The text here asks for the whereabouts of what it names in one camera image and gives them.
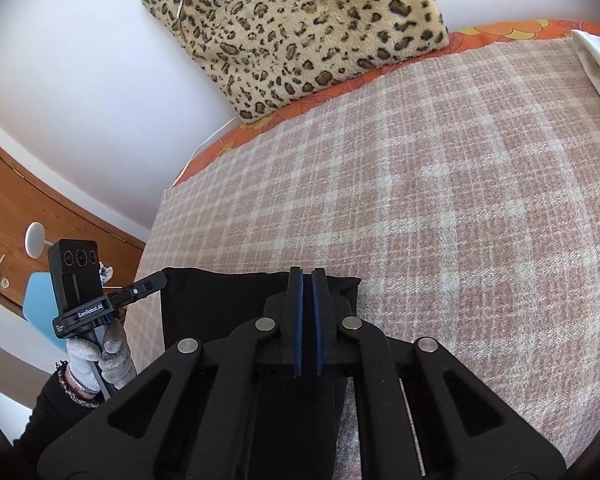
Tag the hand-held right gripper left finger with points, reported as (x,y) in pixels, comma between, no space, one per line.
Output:
(297,320)

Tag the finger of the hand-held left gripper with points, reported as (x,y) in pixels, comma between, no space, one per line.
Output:
(140,290)

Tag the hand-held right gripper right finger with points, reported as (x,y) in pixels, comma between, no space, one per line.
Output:
(318,320)

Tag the black garment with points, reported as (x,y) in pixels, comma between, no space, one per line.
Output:
(205,305)

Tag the person's left forearm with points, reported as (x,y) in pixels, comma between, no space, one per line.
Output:
(50,410)

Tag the person's left hand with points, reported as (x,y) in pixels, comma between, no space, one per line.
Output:
(80,355)

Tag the light blue chair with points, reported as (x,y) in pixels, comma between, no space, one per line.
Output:
(37,305)

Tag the white round knob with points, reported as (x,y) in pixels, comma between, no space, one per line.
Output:
(34,239)

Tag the wooden door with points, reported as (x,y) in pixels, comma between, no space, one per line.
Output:
(30,195)

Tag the pink plaid blanket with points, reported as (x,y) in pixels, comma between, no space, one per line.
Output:
(455,210)

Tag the leopard print pillow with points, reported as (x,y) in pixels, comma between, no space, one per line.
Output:
(305,35)

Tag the orange floral sheet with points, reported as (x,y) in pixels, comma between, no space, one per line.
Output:
(480,40)

